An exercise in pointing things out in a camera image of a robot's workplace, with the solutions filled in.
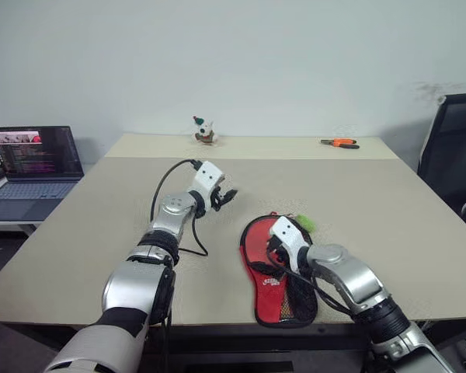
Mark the green fuzzy zipper pull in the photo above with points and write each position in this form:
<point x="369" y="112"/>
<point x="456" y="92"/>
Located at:
<point x="307" y="224"/>

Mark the black office chair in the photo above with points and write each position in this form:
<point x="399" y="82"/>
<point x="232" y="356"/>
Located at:
<point x="454" y="151"/>

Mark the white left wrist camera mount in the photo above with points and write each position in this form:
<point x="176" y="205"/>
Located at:
<point x="206" y="178"/>

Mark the white plush dog toy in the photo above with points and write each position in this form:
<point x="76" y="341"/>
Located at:
<point x="204" y="132"/>

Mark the red black mesh pouch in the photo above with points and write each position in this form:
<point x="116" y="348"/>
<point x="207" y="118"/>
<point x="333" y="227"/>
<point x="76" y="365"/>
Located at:
<point x="264" y="287"/>

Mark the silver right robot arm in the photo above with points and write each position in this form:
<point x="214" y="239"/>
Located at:
<point x="357" y="279"/>

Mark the grey open laptop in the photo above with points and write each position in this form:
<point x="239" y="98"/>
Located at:
<point x="35" y="163"/>

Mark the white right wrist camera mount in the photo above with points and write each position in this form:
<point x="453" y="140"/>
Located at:
<point x="289" y="235"/>

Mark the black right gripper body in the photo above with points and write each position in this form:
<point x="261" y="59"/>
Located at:
<point x="275" y="250"/>

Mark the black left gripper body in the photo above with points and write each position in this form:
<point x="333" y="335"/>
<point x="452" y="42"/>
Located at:
<point x="217" y="196"/>

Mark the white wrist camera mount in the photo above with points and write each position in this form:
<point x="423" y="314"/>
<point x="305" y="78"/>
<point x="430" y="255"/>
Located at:
<point x="289" y="235"/>
<point x="206" y="178"/>

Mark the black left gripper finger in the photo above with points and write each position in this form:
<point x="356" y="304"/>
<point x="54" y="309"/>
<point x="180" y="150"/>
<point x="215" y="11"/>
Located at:
<point x="231" y="192"/>
<point x="226" y="199"/>

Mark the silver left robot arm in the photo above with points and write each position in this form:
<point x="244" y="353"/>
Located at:
<point x="140" y="283"/>

